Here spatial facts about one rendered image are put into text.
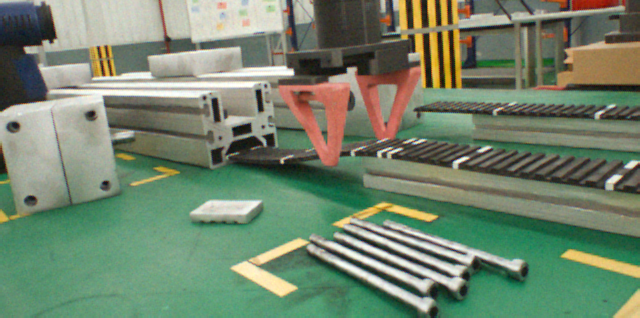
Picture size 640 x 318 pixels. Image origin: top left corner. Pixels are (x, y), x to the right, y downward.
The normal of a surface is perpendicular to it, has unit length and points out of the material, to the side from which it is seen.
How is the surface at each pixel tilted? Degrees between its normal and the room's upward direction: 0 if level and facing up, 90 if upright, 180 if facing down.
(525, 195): 90
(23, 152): 90
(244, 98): 90
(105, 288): 0
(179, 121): 90
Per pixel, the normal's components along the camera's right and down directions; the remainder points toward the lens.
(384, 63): 0.70, 0.07
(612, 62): -0.76, 0.21
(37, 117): 0.40, 0.14
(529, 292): -0.11, -0.97
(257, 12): -0.49, 0.22
